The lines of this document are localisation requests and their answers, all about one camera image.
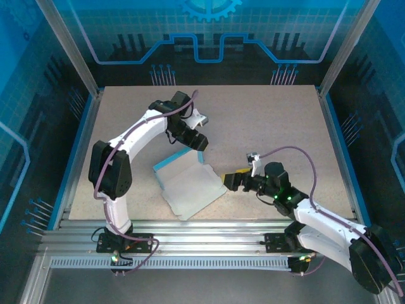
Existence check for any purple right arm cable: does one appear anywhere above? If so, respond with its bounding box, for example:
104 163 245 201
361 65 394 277
259 145 404 297

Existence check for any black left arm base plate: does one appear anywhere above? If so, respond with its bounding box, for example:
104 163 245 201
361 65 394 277
96 232 155 254

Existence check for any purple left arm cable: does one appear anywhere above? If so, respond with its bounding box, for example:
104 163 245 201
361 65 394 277
93 89 199 277

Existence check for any aluminium mounting rail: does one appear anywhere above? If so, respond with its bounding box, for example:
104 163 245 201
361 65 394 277
40 219 379 254

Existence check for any grey slotted cable duct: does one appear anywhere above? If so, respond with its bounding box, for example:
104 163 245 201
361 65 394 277
49 255 292 270

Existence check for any aluminium frame post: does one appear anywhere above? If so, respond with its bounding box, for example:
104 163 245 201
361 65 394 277
34 0 104 98
318 0 382 99

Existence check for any white and blue paper box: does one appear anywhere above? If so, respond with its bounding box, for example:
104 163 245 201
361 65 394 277
153 148 227 222

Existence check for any blue table edge strip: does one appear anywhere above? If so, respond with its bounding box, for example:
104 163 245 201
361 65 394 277
46 94 96 231
325 94 374 231

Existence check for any aluminium side rail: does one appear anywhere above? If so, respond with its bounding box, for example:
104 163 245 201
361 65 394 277
58 88 104 222
317 87 364 222

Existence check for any aluminium bottom frame bar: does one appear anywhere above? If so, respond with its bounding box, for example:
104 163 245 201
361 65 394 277
18 250 53 304

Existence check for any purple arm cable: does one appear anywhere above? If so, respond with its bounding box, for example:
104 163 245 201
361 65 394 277
259 145 404 297
93 89 199 277

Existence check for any small black electronics module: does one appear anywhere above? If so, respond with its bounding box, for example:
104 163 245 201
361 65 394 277
109 250 134 264
287 255 313 275

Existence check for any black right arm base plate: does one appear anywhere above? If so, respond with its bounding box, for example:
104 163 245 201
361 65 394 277
264 232 323 254

